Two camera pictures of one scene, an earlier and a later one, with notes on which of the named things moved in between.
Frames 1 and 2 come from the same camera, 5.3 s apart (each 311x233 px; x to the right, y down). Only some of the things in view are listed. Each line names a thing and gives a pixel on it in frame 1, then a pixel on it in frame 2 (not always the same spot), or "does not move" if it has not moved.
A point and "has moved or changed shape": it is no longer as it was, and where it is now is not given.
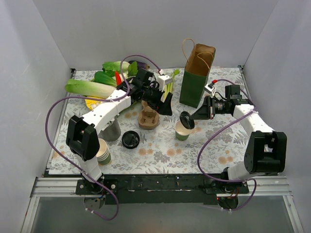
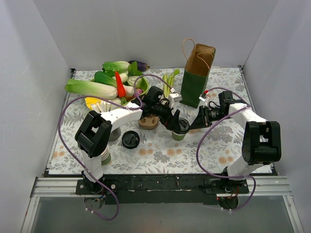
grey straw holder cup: [112, 132] does not move
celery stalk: [168, 87] does not move
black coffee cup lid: [185, 117] to [184, 126]
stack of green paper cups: [103, 156] does not move
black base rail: [161, 189] does not move
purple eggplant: [140, 64] does not move
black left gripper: [160, 103] to [168, 118]
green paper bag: [196, 75] does not move
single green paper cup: [181, 132] has moved or changed shape
